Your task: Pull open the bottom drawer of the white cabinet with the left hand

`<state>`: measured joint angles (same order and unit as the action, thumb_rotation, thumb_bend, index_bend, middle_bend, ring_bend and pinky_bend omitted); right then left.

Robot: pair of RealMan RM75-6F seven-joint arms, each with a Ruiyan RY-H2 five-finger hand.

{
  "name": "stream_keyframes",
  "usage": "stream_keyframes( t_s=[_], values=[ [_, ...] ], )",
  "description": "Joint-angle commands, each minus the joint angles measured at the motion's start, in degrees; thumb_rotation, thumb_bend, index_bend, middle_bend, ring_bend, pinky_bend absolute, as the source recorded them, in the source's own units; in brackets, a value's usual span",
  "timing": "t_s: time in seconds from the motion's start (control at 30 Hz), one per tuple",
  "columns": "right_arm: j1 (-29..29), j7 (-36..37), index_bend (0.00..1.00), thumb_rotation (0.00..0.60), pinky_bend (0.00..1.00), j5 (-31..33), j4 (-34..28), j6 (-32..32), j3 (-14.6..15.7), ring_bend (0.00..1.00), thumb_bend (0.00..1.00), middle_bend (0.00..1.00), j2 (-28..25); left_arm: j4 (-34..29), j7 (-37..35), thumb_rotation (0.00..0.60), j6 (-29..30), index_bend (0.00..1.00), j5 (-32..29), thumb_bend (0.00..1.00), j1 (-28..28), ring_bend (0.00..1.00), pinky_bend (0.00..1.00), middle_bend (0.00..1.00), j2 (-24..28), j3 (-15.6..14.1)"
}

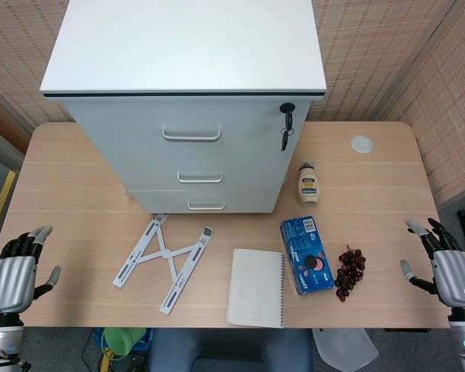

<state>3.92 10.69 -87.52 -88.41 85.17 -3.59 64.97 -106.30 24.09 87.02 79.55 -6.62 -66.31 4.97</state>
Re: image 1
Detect translucent plastic bin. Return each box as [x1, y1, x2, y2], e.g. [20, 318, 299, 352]
[312, 327, 380, 372]

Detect large white cabinet drawer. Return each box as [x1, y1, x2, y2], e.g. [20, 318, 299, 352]
[60, 95, 312, 157]

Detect green plastic bucket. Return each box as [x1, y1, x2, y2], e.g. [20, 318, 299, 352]
[102, 327, 146, 357]

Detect blue office chair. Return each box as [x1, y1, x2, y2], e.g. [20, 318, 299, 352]
[147, 327, 314, 372]

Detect white three-drawer cabinet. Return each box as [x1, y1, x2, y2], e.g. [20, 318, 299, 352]
[39, 0, 328, 215]

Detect wooden desk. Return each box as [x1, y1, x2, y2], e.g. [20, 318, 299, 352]
[0, 121, 459, 329]

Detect silver folding laptop stand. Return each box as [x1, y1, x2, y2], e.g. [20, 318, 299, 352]
[112, 212, 215, 315]

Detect white spiral notebook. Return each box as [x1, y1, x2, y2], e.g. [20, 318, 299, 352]
[226, 248, 286, 329]

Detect beige sauce squeeze bottle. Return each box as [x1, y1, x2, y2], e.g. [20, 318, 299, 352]
[297, 158, 322, 207]

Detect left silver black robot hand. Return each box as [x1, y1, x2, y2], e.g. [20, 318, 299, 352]
[0, 226, 62, 315]

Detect dark red grape bunch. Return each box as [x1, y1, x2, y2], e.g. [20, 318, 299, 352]
[335, 244, 367, 301]

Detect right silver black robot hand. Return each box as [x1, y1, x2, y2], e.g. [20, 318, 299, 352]
[400, 218, 465, 309]

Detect black keys in lock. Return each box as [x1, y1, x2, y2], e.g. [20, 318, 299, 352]
[279, 102, 297, 152]

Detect grey round cable grommet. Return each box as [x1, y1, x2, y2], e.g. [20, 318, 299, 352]
[350, 133, 374, 154]

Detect blue Oreo cookie box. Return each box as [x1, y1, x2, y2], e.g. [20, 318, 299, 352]
[279, 215, 336, 297]

